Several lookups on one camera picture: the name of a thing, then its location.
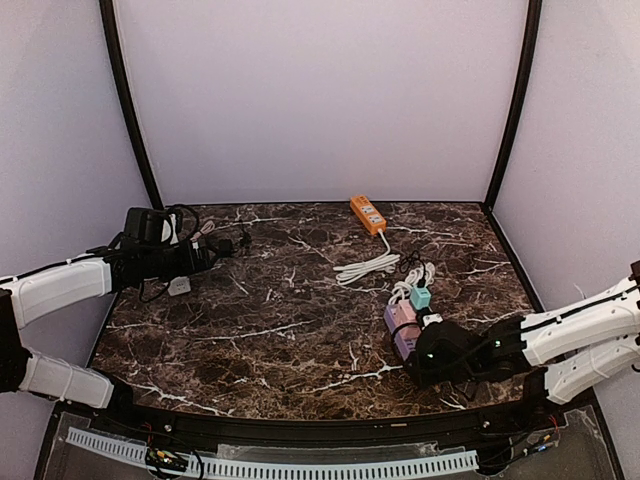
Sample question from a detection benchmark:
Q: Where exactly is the black adapter with thin cable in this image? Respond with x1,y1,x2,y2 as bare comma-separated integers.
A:
231,222,252,257

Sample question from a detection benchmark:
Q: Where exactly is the white USB charger with cable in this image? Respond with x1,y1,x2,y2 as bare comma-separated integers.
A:
191,220,216,242

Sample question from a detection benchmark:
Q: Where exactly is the white cube adapter with sticker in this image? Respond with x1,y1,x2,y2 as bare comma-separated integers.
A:
167,277,191,297

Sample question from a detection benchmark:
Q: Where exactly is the purple power strip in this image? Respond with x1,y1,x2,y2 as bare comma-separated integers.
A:
384,300,421,361

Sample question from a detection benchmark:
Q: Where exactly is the pink cube adapter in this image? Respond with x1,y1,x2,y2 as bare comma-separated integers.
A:
395,299,422,340

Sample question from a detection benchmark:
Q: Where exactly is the teal plug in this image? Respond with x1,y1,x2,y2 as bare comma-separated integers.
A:
409,285,432,311

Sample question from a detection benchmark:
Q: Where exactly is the orange power strip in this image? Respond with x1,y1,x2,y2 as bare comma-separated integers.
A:
350,195,387,236

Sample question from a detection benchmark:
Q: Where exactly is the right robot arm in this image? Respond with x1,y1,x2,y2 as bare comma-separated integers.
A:
392,263,639,405

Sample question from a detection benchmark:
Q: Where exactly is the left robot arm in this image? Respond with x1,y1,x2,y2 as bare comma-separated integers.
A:
1,239,234,410

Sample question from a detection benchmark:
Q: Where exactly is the white tangled strip cord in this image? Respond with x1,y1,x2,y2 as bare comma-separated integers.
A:
388,263,437,304

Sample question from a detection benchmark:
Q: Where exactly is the black USB cable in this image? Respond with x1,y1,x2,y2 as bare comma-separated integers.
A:
398,249,431,289

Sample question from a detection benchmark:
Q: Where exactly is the white slotted cable duct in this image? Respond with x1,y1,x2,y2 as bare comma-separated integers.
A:
65,427,479,479

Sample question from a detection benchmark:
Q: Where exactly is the white coiled power cord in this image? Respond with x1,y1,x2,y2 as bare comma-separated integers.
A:
333,229,402,287

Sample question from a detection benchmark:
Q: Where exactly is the black front rail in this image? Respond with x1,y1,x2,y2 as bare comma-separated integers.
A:
43,371,595,449

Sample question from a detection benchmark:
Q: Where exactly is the left black frame post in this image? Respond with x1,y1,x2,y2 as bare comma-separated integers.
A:
98,0,164,209

